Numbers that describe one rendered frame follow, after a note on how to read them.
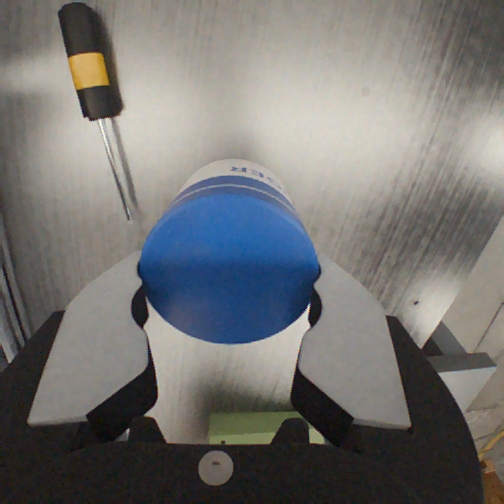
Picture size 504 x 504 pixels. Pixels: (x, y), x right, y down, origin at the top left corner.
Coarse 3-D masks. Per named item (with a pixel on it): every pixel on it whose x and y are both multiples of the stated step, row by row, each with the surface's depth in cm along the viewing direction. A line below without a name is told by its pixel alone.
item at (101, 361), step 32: (128, 256) 11; (96, 288) 9; (128, 288) 9; (64, 320) 8; (96, 320) 8; (128, 320) 8; (64, 352) 7; (96, 352) 7; (128, 352) 7; (64, 384) 6; (96, 384) 6; (128, 384) 6; (32, 416) 5; (64, 416) 5; (96, 416) 6; (128, 416) 7
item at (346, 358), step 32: (320, 256) 12; (320, 288) 10; (352, 288) 10; (320, 320) 8; (352, 320) 8; (384, 320) 9; (320, 352) 7; (352, 352) 7; (384, 352) 7; (320, 384) 6; (352, 384) 6; (384, 384) 6; (320, 416) 7; (352, 416) 6; (384, 416) 6
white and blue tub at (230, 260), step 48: (192, 192) 10; (240, 192) 10; (192, 240) 10; (240, 240) 10; (288, 240) 10; (144, 288) 11; (192, 288) 11; (240, 288) 11; (288, 288) 11; (192, 336) 12; (240, 336) 12
